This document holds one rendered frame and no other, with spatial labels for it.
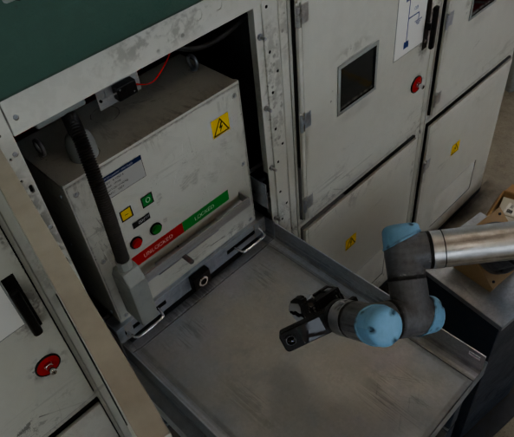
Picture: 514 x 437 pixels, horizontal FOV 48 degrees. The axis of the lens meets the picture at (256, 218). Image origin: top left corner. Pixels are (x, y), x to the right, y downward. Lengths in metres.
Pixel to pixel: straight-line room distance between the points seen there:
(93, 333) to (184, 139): 0.74
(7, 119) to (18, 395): 0.63
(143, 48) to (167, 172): 0.34
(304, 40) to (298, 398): 0.86
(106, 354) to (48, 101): 0.53
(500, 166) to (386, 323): 2.42
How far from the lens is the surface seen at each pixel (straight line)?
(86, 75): 1.10
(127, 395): 0.66
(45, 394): 1.45
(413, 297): 1.15
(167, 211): 1.43
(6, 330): 1.26
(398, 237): 1.15
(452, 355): 1.54
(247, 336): 1.55
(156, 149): 1.32
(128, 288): 1.32
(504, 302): 1.80
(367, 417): 1.44
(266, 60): 1.41
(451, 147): 2.56
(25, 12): 1.00
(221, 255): 1.66
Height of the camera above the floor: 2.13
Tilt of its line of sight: 45 degrees down
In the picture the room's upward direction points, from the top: 7 degrees counter-clockwise
